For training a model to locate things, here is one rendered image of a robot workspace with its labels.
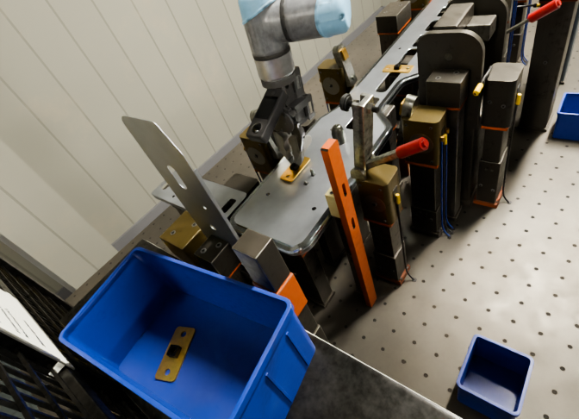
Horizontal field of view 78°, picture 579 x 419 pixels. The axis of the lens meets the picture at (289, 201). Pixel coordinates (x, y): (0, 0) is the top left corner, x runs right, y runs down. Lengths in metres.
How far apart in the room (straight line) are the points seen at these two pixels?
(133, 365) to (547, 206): 1.02
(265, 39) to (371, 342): 0.68
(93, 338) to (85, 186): 1.88
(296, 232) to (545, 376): 0.55
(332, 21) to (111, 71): 1.89
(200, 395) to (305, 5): 0.63
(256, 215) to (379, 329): 0.39
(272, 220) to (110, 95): 1.80
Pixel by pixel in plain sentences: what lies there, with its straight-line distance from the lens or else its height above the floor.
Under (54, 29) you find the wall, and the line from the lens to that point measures 2.33.
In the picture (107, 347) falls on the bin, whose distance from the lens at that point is 0.67.
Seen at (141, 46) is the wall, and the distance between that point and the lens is 2.50.
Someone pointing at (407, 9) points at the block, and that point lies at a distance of 1.51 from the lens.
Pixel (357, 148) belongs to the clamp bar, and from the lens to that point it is 0.67.
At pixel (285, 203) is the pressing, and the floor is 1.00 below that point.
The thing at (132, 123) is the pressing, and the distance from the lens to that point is 0.56.
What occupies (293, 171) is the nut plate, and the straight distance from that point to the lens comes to 0.84.
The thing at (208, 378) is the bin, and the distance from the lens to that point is 0.60.
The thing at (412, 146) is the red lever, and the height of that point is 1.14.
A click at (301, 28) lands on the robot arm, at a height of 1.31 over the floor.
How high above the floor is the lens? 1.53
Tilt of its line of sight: 42 degrees down
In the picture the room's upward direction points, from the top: 23 degrees counter-clockwise
